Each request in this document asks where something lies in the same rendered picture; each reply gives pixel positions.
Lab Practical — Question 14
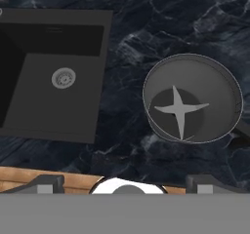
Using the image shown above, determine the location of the grey blender jug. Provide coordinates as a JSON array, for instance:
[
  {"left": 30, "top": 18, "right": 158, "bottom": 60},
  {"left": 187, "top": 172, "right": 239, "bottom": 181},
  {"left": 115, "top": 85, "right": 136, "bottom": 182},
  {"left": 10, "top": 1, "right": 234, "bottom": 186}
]
[{"left": 142, "top": 53, "right": 250, "bottom": 145}]

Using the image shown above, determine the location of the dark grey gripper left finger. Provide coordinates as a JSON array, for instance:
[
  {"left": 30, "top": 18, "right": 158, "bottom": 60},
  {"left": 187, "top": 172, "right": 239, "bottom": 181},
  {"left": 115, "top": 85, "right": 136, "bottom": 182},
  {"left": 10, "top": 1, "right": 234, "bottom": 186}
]
[{"left": 2, "top": 174, "right": 65, "bottom": 195}]

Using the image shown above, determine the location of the black sink basin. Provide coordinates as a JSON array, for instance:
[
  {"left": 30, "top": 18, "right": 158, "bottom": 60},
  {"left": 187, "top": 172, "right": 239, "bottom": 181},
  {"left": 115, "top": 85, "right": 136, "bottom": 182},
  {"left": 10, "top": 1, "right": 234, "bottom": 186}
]
[{"left": 0, "top": 7, "right": 114, "bottom": 145}]

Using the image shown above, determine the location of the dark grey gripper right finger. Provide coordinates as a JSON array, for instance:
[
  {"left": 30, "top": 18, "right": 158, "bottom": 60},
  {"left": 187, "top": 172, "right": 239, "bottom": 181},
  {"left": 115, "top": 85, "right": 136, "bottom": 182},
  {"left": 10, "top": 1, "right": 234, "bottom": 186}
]
[{"left": 185, "top": 174, "right": 249, "bottom": 195}]

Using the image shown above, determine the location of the grey sink drain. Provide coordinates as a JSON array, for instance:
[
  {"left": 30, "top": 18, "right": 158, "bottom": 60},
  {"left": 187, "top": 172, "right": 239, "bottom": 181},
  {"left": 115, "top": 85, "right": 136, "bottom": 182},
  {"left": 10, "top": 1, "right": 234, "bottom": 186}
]
[{"left": 51, "top": 66, "right": 77, "bottom": 90}]

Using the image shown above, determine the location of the white round object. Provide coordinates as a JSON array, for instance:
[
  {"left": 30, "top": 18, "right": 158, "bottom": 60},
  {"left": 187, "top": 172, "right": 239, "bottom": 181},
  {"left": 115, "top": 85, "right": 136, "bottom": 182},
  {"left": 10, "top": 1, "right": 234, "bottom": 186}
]
[{"left": 88, "top": 176, "right": 170, "bottom": 195}]

